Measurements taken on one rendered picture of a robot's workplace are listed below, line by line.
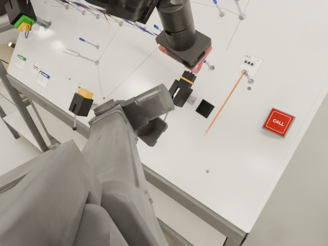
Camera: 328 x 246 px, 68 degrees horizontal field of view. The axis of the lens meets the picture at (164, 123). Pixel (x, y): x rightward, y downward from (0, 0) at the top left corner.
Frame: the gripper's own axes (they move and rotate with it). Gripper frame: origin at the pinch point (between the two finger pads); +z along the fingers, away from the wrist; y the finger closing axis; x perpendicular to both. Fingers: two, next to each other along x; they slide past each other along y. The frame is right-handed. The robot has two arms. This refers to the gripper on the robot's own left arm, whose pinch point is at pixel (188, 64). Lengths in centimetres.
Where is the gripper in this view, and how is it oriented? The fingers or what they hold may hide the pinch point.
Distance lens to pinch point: 59.0
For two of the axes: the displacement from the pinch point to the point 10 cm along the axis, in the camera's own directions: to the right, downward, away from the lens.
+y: -7.1, -5.8, 3.9
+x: -6.6, 7.4, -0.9
